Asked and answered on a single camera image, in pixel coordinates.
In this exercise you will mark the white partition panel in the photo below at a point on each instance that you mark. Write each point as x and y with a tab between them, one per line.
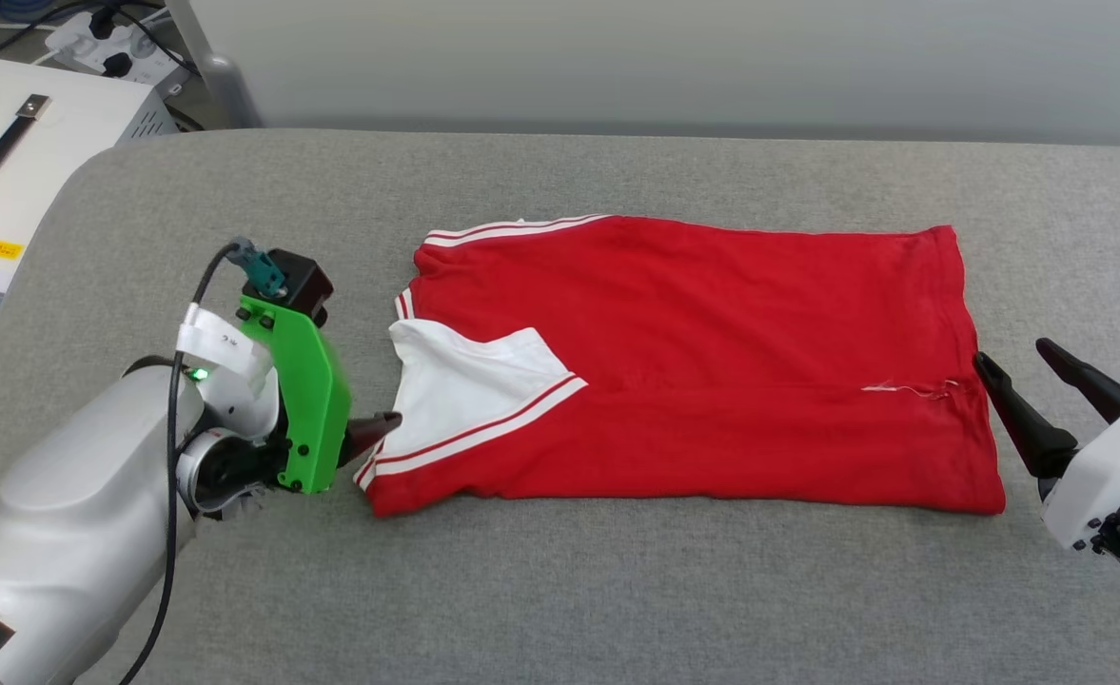
664	57

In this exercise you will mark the red basketball jersey number 23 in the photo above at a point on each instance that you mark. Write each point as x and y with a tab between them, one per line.
712	333

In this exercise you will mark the grey partition foot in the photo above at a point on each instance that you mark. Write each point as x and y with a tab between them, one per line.
231	95

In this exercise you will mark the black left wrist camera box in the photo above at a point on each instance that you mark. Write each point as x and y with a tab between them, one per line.
303	281

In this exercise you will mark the white power strip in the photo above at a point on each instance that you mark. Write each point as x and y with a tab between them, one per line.
146	52

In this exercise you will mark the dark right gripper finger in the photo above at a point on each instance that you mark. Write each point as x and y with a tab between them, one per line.
1031	428
1097	385

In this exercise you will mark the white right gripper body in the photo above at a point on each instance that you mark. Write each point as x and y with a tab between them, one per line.
1107	476

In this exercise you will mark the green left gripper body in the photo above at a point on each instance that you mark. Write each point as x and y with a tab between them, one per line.
312	409

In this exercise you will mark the black power plug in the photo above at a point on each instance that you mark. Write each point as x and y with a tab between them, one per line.
118	66
102	20

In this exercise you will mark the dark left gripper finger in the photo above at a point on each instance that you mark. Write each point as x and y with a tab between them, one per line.
369	436

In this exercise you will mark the white equipment box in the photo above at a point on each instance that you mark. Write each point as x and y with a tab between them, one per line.
74	143

